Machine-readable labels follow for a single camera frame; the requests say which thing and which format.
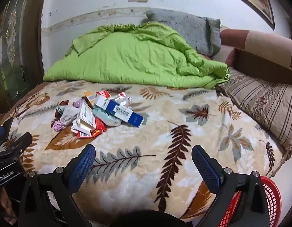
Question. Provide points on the grey cloth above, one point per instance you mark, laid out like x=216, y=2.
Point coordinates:
x=67, y=114

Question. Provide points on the large blue barcode box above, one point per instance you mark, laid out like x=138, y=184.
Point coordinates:
x=133, y=118

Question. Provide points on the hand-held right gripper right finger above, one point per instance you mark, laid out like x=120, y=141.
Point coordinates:
x=207, y=167

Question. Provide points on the red foil packet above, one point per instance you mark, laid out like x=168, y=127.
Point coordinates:
x=95, y=131

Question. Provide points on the striped beige pillow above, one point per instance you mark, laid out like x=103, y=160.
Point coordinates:
x=266, y=99

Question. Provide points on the leaf print blanket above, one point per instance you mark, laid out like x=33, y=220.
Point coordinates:
x=160, y=127

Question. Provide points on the purple paper ball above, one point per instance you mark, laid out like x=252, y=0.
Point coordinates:
x=77, y=104
x=58, y=125

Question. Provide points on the white labelled box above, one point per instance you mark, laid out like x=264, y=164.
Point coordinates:
x=85, y=117

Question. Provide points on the orange cardboard box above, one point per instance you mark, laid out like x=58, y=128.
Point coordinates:
x=89, y=98

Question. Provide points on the wooden door with patterned glass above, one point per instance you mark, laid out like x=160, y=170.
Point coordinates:
x=15, y=40

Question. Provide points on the red plastic basket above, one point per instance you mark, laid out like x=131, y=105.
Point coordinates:
x=271, y=198

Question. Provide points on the red white small box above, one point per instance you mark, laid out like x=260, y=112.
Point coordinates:
x=103, y=94

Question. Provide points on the person's left hand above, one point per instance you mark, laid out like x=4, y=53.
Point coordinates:
x=7, y=207

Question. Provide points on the brown beige upholstered headboard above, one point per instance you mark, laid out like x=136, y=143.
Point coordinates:
x=261, y=41

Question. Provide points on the green quilt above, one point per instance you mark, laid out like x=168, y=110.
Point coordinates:
x=127, y=56

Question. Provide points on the grey quilted pillow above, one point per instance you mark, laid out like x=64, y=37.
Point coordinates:
x=193, y=30

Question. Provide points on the teal plastic packet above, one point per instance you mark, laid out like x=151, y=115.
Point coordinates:
x=106, y=118

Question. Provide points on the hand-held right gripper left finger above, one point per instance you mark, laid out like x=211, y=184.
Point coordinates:
x=82, y=167

